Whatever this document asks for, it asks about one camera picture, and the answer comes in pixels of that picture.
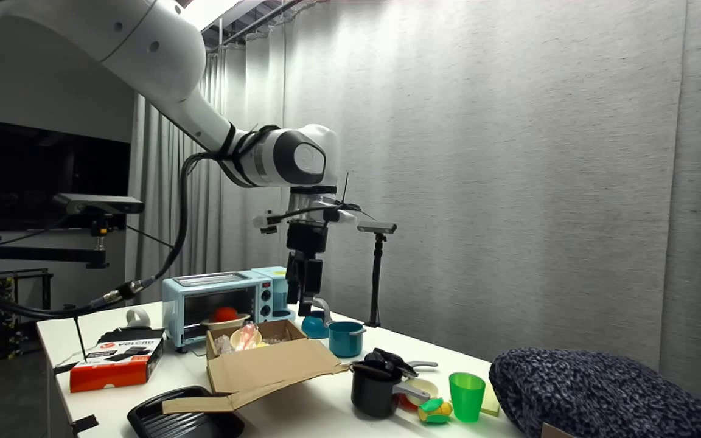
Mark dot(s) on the ceiling light panel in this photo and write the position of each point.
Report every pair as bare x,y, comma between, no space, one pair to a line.
205,10

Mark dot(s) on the brown cardboard box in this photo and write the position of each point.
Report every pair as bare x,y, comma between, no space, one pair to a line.
270,368

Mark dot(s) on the red toy tomato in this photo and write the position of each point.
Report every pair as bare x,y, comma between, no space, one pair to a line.
228,313

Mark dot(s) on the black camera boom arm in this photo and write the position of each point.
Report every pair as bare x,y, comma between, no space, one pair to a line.
43,253

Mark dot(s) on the green plastic cup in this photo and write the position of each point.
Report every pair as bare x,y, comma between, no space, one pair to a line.
467,397

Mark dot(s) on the small white bowl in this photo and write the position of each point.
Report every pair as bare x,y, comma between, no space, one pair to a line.
226,322

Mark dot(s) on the black toy pot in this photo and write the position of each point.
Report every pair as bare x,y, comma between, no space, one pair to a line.
374,392

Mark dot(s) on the tan toy plate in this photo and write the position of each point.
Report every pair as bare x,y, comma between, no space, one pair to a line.
238,341

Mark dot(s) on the flat orange box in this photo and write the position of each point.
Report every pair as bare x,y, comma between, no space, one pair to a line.
110,375

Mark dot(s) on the light blue toy microwave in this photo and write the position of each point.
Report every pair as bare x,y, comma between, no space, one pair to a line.
261,300

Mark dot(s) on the green and yellow toy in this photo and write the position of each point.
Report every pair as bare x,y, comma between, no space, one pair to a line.
434,413

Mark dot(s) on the dark blue speckled cushion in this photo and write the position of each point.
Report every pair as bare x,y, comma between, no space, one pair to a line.
603,397

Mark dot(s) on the small black camera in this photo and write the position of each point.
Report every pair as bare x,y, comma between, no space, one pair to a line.
376,228

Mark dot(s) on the teal toy pot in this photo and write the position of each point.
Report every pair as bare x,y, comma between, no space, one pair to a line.
348,341

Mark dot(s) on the yellow green cloth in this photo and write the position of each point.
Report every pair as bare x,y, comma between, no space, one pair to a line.
491,403

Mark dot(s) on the dark equipment rack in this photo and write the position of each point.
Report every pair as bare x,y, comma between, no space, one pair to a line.
1,317

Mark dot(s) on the pink toy utensil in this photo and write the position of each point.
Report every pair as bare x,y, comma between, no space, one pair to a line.
249,335

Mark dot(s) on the small grey white object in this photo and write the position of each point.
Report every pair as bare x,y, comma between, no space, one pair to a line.
138,317

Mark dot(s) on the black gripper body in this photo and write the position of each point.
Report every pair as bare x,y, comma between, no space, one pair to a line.
306,241

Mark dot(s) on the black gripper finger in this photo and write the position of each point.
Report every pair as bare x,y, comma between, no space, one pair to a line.
318,285
295,283

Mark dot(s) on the black wall monitor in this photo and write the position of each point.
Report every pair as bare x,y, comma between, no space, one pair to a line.
18,172

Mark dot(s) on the small black table clamp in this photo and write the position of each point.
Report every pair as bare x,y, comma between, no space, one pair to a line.
85,423

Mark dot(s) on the black camera stand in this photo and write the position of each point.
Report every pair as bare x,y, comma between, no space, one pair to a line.
376,277

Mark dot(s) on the black ribbed tray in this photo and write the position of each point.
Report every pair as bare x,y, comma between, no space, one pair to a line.
195,426

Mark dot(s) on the black kitchen utensil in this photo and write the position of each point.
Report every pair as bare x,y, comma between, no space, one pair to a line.
390,361

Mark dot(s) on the grey bar camera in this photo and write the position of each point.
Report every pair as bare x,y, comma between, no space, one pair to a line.
109,204

